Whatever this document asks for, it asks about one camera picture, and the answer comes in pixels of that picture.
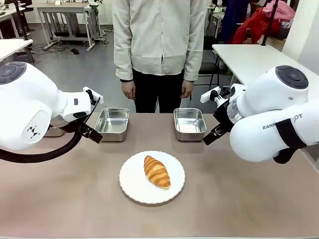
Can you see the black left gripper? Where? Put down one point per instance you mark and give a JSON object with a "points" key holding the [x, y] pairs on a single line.
{"points": [[86, 128]]}

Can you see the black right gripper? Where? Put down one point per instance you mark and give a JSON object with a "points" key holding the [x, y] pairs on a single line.
{"points": [[224, 114]]}

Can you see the golden croissant bread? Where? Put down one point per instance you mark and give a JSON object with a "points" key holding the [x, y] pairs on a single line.
{"points": [[157, 172]]}

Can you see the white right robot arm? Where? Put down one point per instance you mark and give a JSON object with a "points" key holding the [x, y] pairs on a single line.
{"points": [[269, 99]]}

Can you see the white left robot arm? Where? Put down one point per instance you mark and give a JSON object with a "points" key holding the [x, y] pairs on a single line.
{"points": [[27, 99]]}

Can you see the steel rectangular container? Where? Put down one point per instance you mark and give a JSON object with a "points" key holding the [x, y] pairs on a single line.
{"points": [[112, 124], [56, 132], [189, 124]]}

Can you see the person's left hand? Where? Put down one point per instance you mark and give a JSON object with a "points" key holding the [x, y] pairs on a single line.
{"points": [[187, 89]]}

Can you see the person's right hand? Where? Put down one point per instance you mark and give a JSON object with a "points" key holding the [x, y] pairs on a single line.
{"points": [[128, 90]]}

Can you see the white scalloped plate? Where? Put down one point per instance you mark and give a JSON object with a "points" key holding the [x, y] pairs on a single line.
{"points": [[139, 184]]}

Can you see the person's black trousers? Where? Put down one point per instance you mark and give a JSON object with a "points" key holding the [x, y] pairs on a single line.
{"points": [[159, 94]]}

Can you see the black chair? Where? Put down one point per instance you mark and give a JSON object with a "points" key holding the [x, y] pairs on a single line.
{"points": [[210, 62]]}

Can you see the large white side table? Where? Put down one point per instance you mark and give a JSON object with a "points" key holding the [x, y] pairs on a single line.
{"points": [[249, 62]]}

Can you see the person's cream button shirt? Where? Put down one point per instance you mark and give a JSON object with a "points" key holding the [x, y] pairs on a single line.
{"points": [[159, 37]]}

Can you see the red jacket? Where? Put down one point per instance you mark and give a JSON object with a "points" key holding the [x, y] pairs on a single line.
{"points": [[256, 27]]}

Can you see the dark blue garment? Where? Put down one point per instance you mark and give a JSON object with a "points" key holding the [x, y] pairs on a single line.
{"points": [[234, 20]]}

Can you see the small white side table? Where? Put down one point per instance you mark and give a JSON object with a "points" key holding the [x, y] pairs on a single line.
{"points": [[12, 48]]}

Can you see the grey background desk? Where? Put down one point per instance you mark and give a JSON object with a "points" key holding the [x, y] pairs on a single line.
{"points": [[64, 15]]}

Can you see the black stand pole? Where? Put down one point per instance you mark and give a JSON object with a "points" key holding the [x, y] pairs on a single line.
{"points": [[269, 22]]}

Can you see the pink cloth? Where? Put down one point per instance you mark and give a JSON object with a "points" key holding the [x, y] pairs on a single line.
{"points": [[279, 10]]}

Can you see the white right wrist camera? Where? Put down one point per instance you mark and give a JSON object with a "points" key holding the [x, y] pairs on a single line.
{"points": [[208, 95]]}

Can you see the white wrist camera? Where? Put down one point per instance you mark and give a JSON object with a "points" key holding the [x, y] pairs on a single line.
{"points": [[92, 94], [208, 95]]}

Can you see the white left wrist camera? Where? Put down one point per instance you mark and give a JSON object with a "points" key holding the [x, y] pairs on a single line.
{"points": [[92, 94]]}

